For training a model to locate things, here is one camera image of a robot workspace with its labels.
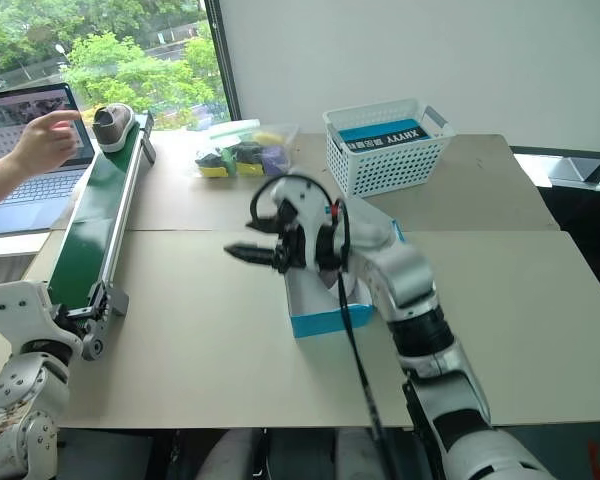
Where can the grey rounded shape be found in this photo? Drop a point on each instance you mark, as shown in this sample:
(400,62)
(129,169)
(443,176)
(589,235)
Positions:
(235,455)

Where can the blue and black flat box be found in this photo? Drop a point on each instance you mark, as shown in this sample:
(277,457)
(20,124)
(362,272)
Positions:
(380,135)

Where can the clear bag of coloured items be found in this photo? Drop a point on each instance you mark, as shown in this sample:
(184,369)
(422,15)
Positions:
(245,152)

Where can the blue and white shoebox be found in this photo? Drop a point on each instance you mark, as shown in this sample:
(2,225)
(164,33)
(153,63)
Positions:
(327,324)

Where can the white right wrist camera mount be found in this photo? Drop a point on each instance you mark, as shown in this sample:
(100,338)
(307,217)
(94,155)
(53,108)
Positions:
(305,200)

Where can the green conveyor belt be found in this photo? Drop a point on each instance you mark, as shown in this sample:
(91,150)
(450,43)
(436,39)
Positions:
(95,200)

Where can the dark desk with grey items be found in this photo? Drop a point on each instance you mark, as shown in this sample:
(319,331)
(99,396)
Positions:
(580,200)

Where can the person's bare hand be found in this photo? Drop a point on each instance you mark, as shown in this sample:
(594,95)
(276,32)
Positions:
(40,145)

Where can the white perforated plastic basket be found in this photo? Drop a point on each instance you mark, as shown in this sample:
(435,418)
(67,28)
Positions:
(385,165)

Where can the black window frame post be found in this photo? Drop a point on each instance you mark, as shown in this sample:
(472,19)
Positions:
(222,60)

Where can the grey brown shoe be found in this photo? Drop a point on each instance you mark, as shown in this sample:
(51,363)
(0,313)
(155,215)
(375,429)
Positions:
(114,124)

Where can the white ledge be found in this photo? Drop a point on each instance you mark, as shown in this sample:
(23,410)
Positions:
(10,245)

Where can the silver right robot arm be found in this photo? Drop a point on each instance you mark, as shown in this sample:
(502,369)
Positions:
(405,280)

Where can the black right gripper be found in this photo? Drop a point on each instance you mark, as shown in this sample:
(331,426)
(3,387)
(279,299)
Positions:
(292,248)

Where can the grey laptop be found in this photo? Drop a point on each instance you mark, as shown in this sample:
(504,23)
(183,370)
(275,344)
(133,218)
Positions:
(30,195)

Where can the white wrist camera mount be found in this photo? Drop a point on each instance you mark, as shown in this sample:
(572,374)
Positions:
(20,307)
(305,200)

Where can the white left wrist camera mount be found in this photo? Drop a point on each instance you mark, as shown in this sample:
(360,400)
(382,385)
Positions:
(20,307)

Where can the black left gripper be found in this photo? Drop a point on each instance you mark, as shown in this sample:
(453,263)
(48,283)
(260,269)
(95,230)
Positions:
(67,320)

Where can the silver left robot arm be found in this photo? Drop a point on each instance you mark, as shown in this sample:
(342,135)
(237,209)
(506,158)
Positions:
(20,395)

